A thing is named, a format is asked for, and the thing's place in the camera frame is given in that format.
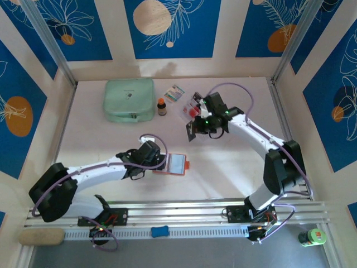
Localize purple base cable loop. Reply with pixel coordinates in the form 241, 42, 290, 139
83, 217, 121, 252
258, 203, 296, 243

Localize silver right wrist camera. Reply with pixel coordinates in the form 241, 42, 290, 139
198, 99, 212, 118

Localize clear acrylic card box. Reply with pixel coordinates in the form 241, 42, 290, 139
178, 91, 209, 123

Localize slotted grey cable duct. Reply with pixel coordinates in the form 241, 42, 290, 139
64, 224, 249, 241

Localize aluminium frame post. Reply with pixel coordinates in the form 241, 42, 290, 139
19, 0, 78, 87
272, 0, 326, 83

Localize blue bone-shaped piece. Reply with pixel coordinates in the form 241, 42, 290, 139
150, 225, 170, 238

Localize aluminium side rail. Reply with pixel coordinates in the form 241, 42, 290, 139
269, 79, 313, 200

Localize aluminium mounting rail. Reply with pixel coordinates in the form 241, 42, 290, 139
23, 198, 331, 227

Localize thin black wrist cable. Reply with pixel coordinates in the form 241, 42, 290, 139
128, 167, 146, 181
208, 127, 229, 140

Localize beige foam block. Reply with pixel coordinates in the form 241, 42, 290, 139
18, 227, 65, 247

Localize green tape roll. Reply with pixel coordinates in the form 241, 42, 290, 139
297, 228, 326, 248

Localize orange card holder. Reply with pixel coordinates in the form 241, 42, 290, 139
152, 152, 191, 176

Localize blue white sachet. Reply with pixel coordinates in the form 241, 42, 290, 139
163, 84, 186, 103

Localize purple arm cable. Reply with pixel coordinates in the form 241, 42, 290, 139
208, 82, 313, 200
32, 135, 170, 217

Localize black controller board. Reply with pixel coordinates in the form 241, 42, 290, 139
247, 223, 277, 246
88, 225, 114, 246

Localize mint green fabric pouch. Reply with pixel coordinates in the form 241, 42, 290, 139
103, 78, 155, 123

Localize white card red circles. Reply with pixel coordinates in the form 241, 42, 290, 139
182, 102, 200, 119

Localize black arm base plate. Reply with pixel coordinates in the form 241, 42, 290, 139
226, 204, 277, 224
77, 207, 129, 227

